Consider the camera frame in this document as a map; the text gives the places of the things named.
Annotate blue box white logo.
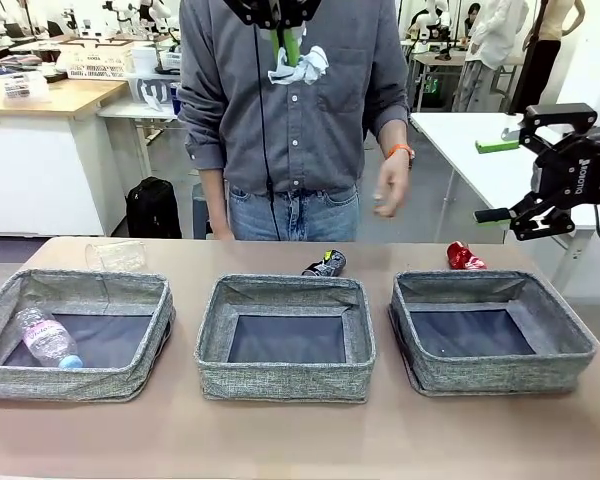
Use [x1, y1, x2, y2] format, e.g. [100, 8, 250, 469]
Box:
[135, 77, 181, 109]

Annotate person's left hand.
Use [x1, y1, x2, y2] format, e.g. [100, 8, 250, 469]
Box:
[372, 157, 412, 220]

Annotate grey metal frame table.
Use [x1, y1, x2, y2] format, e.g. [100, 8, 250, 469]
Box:
[399, 39, 524, 114]

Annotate large white table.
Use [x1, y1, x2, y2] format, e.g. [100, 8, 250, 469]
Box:
[409, 110, 600, 296]

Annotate black backpack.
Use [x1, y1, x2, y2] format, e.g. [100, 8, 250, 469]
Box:
[124, 176, 183, 240]

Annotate thin black hanging cable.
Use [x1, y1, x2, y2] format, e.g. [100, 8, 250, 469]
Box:
[253, 27, 282, 242]

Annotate orange wristband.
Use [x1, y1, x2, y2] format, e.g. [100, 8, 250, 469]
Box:
[385, 142, 416, 170]

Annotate seated person dark hair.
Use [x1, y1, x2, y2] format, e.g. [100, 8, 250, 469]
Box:
[462, 2, 484, 46]

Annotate white plastic crate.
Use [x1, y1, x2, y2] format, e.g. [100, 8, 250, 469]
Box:
[57, 38, 134, 80]

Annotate white plastic container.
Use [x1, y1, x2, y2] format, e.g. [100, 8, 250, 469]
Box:
[129, 45, 160, 77]

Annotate person's left forearm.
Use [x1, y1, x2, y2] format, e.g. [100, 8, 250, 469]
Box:
[378, 117, 411, 151]

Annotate mannequin in white clothes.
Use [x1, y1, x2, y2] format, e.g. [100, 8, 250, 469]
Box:
[452, 0, 531, 112]

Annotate clear plastic storage box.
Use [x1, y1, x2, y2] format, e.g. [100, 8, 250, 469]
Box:
[2, 69, 51, 101]

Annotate blue jeans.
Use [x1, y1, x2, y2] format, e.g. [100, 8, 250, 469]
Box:
[228, 183, 360, 243]

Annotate crushed red drink can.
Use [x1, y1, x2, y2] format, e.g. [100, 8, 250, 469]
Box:
[445, 240, 487, 271]

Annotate crushed black drink can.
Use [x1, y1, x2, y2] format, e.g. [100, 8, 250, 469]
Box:
[301, 251, 349, 278]

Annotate white paper ball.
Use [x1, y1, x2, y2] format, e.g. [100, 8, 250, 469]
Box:
[267, 44, 330, 86]

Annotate grey button shirt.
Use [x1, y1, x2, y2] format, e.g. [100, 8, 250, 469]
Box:
[177, 0, 411, 196]

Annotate small white table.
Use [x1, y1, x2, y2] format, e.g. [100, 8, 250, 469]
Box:
[97, 97, 184, 181]

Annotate clear plastic bottle blue cap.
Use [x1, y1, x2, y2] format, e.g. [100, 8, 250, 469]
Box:
[13, 307, 85, 370]

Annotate clear plastic cup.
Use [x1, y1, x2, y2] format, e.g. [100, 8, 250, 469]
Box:
[84, 239, 147, 274]

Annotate person's right forearm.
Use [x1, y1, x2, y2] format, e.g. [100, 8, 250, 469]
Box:
[199, 167, 231, 236]

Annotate grey fabric basket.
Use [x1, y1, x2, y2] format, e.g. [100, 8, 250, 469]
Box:
[387, 269, 597, 399]
[193, 273, 377, 405]
[0, 268, 176, 405]

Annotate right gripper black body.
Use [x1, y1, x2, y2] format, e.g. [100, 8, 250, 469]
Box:
[532, 128, 600, 206]

